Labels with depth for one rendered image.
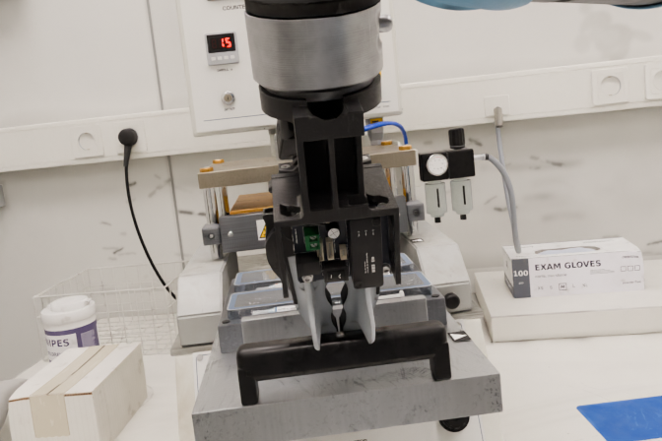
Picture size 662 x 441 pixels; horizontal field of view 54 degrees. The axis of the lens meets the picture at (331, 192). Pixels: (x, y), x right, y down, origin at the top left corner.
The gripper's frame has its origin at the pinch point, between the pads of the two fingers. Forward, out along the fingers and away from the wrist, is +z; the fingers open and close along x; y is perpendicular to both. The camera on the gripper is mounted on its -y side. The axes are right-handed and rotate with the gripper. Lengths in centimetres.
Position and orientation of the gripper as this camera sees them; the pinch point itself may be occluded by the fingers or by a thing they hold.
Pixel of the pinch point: (339, 330)
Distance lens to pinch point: 49.9
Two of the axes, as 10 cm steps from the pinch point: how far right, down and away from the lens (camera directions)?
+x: 9.9, -1.1, 0.6
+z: 0.7, 8.9, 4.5
